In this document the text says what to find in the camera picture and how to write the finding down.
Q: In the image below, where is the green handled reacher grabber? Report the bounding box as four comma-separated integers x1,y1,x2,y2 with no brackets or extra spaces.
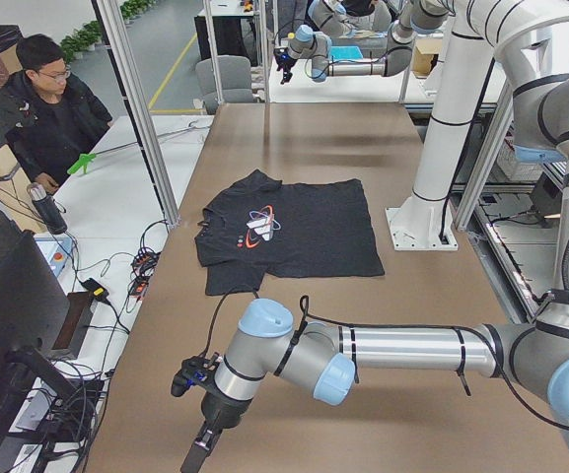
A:
67,153,97,175

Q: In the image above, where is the aluminium frame post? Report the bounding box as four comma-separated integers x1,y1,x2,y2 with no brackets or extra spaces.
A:
91,0,180,229

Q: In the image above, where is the cardboard box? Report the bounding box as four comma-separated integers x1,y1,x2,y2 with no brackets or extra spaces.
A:
412,38,443,77

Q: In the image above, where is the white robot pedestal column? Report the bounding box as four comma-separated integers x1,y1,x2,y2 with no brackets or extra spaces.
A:
387,1,495,251

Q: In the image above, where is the black computer monitor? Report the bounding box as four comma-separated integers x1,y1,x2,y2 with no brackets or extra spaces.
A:
0,231,74,443

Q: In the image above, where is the blue plastic bin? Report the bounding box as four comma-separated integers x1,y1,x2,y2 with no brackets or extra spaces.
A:
328,45,364,62

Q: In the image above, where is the black printed t-shirt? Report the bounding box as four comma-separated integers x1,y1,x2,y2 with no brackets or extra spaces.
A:
195,169,385,296

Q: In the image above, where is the black power adapter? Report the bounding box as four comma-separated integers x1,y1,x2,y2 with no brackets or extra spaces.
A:
81,278,109,304

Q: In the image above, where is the teach pendant with red button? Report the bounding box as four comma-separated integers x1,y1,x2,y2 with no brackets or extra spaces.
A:
34,234,74,277

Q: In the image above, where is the grey office chair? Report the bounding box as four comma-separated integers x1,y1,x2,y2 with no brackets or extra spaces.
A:
195,55,254,114

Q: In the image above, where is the black thermos bottle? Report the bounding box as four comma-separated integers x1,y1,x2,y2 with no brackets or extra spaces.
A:
27,182,68,235

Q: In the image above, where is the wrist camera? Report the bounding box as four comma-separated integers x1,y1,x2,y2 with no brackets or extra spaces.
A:
171,353,222,397

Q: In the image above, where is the seated man in black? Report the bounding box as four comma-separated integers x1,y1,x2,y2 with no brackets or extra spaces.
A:
0,34,112,194

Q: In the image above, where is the red usb hub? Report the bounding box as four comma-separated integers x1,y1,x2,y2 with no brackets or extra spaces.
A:
128,246,161,301

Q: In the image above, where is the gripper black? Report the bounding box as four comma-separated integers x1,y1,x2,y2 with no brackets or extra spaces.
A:
273,47,294,72
179,392,249,473

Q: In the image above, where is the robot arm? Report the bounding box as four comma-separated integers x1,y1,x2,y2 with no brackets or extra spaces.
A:
273,1,449,84
171,76,569,472

